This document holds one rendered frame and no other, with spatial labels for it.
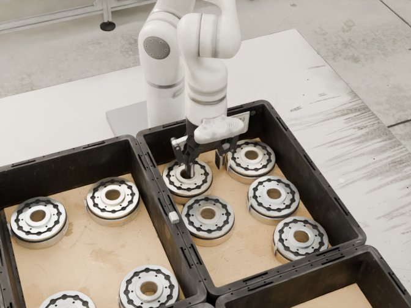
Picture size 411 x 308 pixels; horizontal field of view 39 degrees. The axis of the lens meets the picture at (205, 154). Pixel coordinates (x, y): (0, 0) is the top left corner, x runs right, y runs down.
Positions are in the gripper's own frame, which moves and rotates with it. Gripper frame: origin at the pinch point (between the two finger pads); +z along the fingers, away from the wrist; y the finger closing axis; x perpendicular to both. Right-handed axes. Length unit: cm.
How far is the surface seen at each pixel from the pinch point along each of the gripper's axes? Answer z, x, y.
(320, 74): 18, -37, -51
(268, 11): 87, -168, -105
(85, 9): 73, -179, -9
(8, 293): -5.0, 19.0, 40.4
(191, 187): 1.9, 3.0, 3.9
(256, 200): 2.3, 10.4, -6.9
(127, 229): 5.0, 6.3, 18.3
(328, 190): -4.6, 17.7, -17.6
